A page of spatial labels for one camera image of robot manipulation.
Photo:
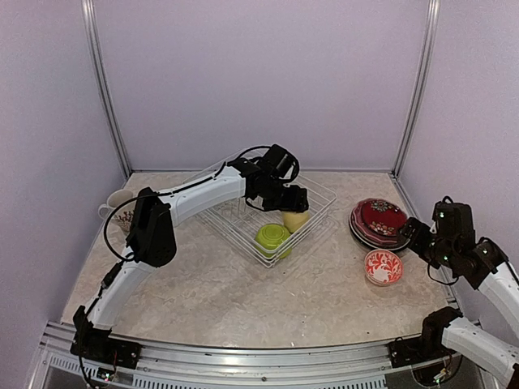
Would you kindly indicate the front aluminium rail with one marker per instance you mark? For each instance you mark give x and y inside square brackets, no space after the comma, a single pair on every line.
[171,365]

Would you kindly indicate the aluminium frame post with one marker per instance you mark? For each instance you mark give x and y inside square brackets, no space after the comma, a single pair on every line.
[95,50]
[428,43]

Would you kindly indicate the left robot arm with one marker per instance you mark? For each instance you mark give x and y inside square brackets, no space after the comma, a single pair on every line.
[151,243]

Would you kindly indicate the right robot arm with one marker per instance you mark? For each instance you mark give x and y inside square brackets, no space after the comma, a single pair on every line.
[487,270]

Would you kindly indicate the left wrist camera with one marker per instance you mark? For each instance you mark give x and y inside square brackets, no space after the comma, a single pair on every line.
[279,163]

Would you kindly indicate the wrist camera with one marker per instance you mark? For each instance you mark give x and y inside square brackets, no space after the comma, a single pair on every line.
[279,163]
[452,219]

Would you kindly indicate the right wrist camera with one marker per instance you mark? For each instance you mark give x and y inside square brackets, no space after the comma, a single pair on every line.
[452,219]

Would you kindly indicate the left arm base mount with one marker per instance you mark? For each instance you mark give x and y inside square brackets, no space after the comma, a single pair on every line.
[109,351]

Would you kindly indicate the lime green bowl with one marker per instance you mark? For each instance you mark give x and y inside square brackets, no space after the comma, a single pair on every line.
[269,238]

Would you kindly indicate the white floral mug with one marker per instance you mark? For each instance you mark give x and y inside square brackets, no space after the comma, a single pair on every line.
[124,215]

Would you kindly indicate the white bowl red pattern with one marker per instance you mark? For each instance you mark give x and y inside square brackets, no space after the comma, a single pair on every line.
[383,267]

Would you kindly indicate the white wire dish rack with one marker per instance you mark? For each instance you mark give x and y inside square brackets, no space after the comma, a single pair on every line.
[238,221]

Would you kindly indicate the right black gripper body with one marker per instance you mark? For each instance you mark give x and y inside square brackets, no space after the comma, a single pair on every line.
[430,251]

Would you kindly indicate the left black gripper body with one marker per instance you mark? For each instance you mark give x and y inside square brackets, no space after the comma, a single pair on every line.
[276,198]

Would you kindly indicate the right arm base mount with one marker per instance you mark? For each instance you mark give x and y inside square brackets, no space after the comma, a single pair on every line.
[416,350]

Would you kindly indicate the yellow mug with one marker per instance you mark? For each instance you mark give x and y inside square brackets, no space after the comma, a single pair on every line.
[294,220]

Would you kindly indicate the dark brown plate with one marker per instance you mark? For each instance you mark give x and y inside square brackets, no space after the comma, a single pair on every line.
[377,221]

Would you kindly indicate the black striped rim plate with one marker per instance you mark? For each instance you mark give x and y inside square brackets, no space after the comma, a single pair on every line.
[399,246]

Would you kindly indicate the right aluminium frame post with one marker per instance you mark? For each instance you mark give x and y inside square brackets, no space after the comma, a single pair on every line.
[428,43]

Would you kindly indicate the left aluminium frame post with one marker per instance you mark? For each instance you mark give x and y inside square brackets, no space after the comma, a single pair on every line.
[95,50]

